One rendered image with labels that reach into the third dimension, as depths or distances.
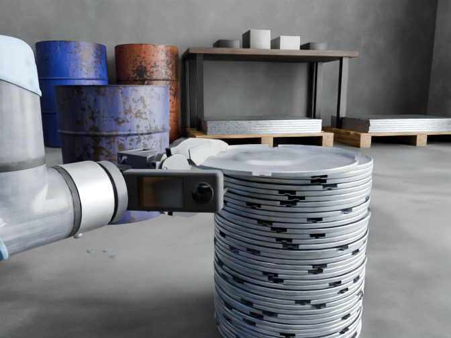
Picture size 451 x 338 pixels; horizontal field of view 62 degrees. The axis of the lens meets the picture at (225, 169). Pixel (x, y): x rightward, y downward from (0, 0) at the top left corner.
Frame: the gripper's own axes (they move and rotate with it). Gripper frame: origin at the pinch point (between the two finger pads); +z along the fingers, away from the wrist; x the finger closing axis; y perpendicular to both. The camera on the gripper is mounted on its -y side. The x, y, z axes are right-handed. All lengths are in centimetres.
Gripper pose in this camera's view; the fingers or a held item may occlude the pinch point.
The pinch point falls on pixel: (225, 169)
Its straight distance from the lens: 56.3
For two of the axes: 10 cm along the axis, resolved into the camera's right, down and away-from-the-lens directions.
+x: 0.0, 9.8, 1.9
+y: -7.8, -1.2, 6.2
